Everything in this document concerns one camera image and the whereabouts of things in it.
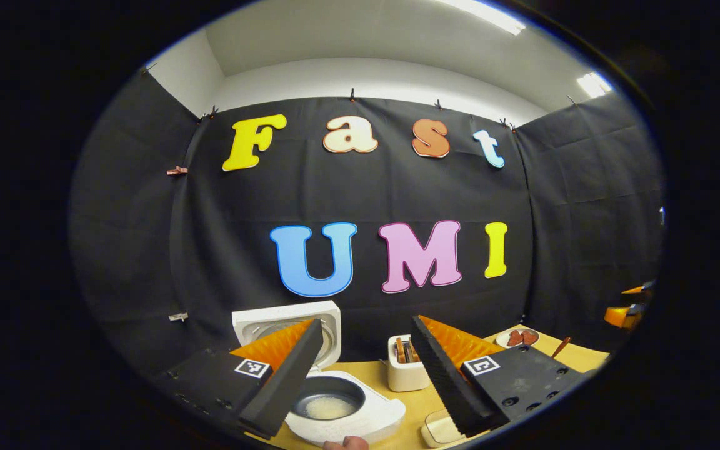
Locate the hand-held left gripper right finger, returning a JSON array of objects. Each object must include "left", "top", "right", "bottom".
[{"left": 410, "top": 315, "right": 589, "bottom": 438}]

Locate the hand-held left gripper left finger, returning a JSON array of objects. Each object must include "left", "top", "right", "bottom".
[{"left": 163, "top": 319, "right": 324, "bottom": 439}]

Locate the clear rice container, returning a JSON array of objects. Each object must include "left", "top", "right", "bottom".
[{"left": 421, "top": 409, "right": 461, "bottom": 448}]

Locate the white rice cooker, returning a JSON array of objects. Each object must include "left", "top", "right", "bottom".
[{"left": 232, "top": 301, "right": 407, "bottom": 448}]

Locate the white toaster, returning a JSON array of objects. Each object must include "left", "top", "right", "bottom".
[{"left": 387, "top": 334, "right": 431, "bottom": 393}]

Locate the round white plate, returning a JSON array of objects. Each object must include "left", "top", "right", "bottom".
[{"left": 496, "top": 328, "right": 540, "bottom": 348}]

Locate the ceiling light panel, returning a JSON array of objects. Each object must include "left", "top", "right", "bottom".
[{"left": 577, "top": 72, "right": 614, "bottom": 99}]

